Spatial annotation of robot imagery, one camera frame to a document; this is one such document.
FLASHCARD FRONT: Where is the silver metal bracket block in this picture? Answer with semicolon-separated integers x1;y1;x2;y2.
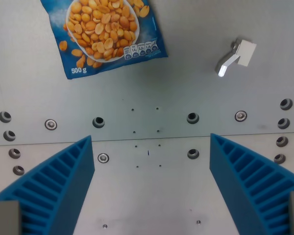
214;37;257;78

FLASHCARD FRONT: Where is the silver bolt with washer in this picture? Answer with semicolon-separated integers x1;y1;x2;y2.
235;110;248;122
44;118;58;131
97;152;110;164

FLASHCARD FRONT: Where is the blue peanut bag 500 g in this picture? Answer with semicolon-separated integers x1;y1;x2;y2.
40;0;169;80

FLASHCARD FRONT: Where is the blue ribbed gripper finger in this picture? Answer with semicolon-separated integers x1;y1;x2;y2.
209;133;294;235
0;135;96;235

